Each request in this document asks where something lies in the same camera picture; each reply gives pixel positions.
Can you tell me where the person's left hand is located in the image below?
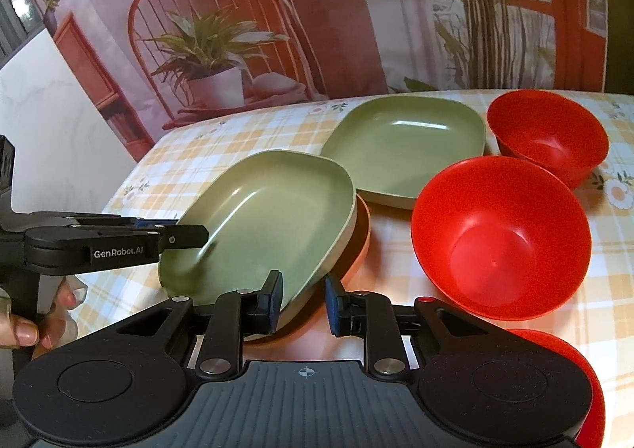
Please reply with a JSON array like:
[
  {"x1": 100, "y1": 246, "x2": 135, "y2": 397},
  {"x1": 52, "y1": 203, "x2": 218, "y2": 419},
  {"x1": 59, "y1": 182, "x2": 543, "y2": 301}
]
[{"x1": 0, "y1": 277, "x2": 84, "y2": 362}]

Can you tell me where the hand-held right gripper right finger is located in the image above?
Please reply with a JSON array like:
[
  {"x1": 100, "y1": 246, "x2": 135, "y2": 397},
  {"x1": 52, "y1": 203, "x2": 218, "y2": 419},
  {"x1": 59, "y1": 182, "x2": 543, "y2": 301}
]
[{"x1": 324, "y1": 274, "x2": 501, "y2": 377}]

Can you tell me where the green square plate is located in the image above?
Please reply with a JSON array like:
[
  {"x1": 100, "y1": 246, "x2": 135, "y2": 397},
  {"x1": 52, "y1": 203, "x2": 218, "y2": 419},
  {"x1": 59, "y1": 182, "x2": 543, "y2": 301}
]
[
  {"x1": 158, "y1": 149, "x2": 358, "y2": 342},
  {"x1": 319, "y1": 98, "x2": 487, "y2": 210}
]

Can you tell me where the printed backdrop cloth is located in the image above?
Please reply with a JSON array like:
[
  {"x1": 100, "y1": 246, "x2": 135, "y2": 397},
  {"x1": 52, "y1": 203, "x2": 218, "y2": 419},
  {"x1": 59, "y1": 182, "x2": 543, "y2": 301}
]
[{"x1": 7, "y1": 0, "x2": 610, "y2": 162}]

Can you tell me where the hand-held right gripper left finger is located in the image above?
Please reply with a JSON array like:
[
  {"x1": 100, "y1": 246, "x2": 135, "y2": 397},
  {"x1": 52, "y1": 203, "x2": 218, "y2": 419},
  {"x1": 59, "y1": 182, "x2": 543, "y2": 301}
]
[{"x1": 115, "y1": 271, "x2": 284, "y2": 378}]

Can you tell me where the peach plate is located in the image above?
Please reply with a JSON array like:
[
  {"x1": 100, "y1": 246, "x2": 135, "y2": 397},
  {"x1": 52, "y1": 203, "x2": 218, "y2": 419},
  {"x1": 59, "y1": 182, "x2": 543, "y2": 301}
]
[{"x1": 297, "y1": 191, "x2": 372, "y2": 310}]

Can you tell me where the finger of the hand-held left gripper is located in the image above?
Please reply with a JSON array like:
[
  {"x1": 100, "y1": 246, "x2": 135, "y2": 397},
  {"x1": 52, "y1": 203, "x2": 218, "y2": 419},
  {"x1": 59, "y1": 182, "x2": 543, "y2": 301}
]
[
  {"x1": 74, "y1": 212, "x2": 180, "y2": 234},
  {"x1": 157, "y1": 224, "x2": 210, "y2": 251}
]

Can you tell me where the red bowl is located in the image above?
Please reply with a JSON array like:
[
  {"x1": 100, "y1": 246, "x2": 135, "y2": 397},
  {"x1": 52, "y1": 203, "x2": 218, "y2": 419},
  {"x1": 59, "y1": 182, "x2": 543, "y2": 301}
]
[
  {"x1": 487, "y1": 90, "x2": 610, "y2": 189},
  {"x1": 411, "y1": 156, "x2": 592, "y2": 321},
  {"x1": 505, "y1": 328, "x2": 606, "y2": 448}
]

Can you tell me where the olive cloth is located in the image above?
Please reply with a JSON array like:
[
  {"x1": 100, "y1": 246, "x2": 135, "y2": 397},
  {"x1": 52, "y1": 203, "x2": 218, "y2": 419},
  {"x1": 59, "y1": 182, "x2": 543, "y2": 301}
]
[{"x1": 599, "y1": 0, "x2": 634, "y2": 95}]

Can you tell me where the plaid floral tablecloth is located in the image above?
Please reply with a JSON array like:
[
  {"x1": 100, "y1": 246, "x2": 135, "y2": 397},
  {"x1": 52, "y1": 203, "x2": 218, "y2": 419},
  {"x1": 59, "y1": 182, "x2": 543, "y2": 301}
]
[{"x1": 30, "y1": 89, "x2": 634, "y2": 448}]

